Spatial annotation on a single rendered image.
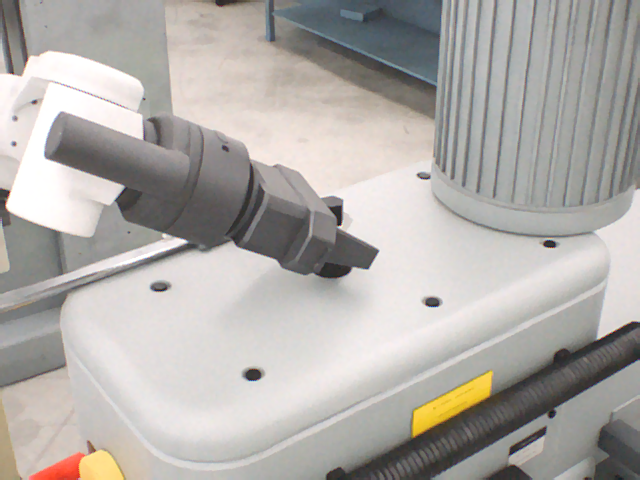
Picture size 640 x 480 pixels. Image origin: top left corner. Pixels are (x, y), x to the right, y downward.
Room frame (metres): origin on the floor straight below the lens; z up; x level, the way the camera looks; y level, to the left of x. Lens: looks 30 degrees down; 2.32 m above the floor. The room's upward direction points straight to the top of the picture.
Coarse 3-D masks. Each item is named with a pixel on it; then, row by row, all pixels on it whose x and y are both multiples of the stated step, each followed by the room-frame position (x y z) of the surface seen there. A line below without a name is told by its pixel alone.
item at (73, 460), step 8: (72, 456) 0.65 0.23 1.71; (80, 456) 0.65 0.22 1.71; (56, 464) 0.64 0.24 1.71; (64, 464) 0.64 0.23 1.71; (72, 464) 0.64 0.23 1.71; (40, 472) 0.63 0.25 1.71; (48, 472) 0.63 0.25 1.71; (56, 472) 0.63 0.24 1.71; (64, 472) 0.63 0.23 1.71; (72, 472) 0.63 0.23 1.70
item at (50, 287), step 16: (160, 240) 0.73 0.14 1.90; (176, 240) 0.73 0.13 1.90; (224, 240) 0.73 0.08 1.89; (128, 256) 0.70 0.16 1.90; (144, 256) 0.70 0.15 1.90; (160, 256) 0.70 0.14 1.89; (80, 272) 0.67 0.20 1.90; (96, 272) 0.67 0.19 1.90; (112, 272) 0.68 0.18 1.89; (32, 288) 0.65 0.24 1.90; (48, 288) 0.65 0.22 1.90; (64, 288) 0.65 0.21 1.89; (0, 304) 0.62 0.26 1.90; (16, 304) 0.63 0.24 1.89
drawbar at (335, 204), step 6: (324, 198) 0.70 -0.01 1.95; (330, 198) 0.70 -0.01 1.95; (336, 198) 0.70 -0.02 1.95; (330, 204) 0.69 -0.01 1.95; (336, 204) 0.69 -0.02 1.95; (342, 204) 0.69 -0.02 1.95; (336, 210) 0.68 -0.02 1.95; (342, 210) 0.69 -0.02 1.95; (336, 216) 0.68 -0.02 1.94; (342, 216) 0.69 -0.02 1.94; (342, 222) 0.69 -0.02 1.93; (342, 228) 0.69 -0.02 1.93; (324, 264) 0.68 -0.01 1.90; (330, 264) 0.68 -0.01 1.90; (336, 264) 0.68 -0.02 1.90; (324, 270) 0.69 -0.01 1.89; (330, 270) 0.68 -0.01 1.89; (336, 270) 0.68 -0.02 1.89; (324, 276) 0.68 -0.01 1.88; (330, 276) 0.68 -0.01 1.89; (336, 276) 0.68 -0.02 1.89
